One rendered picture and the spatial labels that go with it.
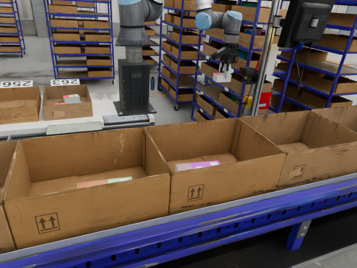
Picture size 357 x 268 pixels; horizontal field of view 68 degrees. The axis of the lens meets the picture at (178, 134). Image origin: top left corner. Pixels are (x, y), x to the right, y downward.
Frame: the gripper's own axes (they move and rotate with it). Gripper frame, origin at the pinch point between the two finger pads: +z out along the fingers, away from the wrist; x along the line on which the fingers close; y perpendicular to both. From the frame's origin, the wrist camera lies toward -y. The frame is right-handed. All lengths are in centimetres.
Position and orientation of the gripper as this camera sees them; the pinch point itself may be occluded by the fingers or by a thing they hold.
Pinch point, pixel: (222, 75)
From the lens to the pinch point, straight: 172.4
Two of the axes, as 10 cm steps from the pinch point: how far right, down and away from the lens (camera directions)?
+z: -0.7, 8.9, 4.6
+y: 9.4, -1.0, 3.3
